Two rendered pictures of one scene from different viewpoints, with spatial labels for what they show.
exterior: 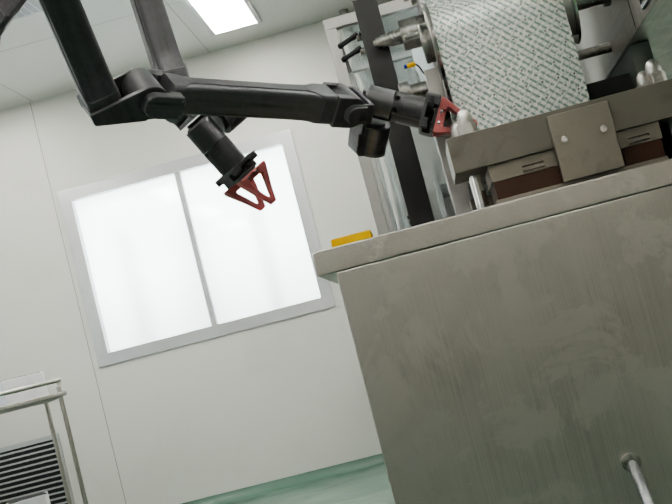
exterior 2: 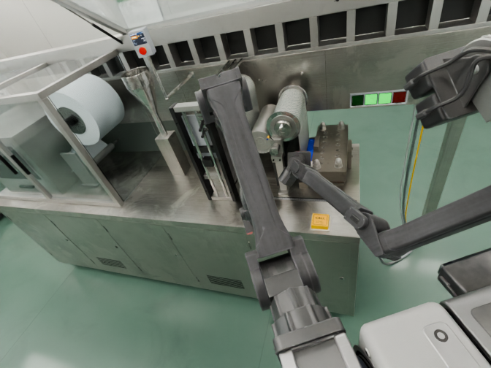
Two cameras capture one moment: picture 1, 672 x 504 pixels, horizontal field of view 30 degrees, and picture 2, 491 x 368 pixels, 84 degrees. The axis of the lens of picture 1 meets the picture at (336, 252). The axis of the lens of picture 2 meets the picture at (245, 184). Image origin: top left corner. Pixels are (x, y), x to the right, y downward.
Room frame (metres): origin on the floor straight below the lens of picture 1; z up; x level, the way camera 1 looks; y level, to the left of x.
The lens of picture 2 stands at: (2.08, 0.77, 1.86)
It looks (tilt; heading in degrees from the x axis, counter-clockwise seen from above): 40 degrees down; 293
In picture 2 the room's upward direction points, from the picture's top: 17 degrees counter-clockwise
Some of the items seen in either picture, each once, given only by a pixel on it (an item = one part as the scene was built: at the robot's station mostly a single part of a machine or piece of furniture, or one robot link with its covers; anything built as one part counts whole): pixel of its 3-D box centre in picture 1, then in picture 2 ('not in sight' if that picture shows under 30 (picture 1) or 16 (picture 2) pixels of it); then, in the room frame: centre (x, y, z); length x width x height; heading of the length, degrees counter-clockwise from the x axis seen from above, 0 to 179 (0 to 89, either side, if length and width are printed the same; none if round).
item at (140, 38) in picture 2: not in sight; (142, 43); (2.82, -0.35, 1.66); 0.07 x 0.07 x 0.10; 13
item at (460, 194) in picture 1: (441, 151); (280, 167); (2.31, -0.24, 1.05); 0.06 x 0.05 x 0.31; 86
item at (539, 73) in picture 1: (518, 91); (304, 138); (2.21, -0.39, 1.11); 0.23 x 0.01 x 0.18; 86
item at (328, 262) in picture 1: (489, 255); (149, 179); (3.21, -0.38, 0.88); 2.52 x 0.66 x 0.04; 176
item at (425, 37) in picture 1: (427, 43); (282, 128); (2.28, -0.26, 1.25); 0.07 x 0.02 x 0.07; 176
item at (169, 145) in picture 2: not in sight; (163, 132); (2.99, -0.44, 1.19); 0.14 x 0.14 x 0.57
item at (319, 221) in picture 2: (353, 242); (320, 221); (2.13, -0.03, 0.91); 0.07 x 0.07 x 0.02; 86
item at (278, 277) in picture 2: not in sight; (283, 285); (2.16, 0.54, 1.43); 0.10 x 0.05 x 0.09; 115
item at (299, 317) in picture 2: not in sight; (302, 326); (2.12, 0.61, 1.45); 0.09 x 0.08 x 0.12; 25
